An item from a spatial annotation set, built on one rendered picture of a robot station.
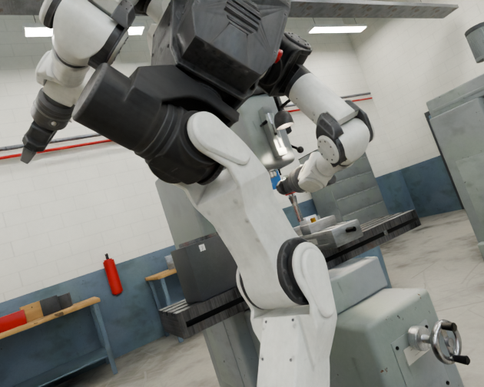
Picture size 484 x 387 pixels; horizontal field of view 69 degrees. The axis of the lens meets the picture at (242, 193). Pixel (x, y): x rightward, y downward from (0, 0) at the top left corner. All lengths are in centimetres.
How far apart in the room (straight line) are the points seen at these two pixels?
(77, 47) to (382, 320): 105
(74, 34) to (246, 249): 51
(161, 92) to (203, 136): 11
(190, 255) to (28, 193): 455
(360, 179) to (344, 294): 584
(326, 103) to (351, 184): 599
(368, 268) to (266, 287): 71
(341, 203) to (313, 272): 588
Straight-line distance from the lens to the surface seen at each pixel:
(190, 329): 119
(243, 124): 145
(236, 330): 180
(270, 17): 84
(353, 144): 92
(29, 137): 107
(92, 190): 562
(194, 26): 73
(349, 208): 672
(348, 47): 959
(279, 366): 79
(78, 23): 72
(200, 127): 66
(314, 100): 94
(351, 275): 136
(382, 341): 120
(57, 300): 491
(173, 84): 70
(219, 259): 125
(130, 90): 64
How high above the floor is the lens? 112
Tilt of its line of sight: 5 degrees up
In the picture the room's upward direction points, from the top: 19 degrees counter-clockwise
